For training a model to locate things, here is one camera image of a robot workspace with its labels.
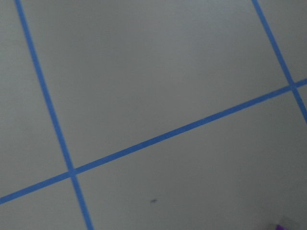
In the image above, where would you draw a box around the purple block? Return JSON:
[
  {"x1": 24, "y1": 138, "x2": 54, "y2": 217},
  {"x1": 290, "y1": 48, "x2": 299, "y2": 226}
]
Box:
[{"x1": 275, "y1": 225, "x2": 286, "y2": 230}]

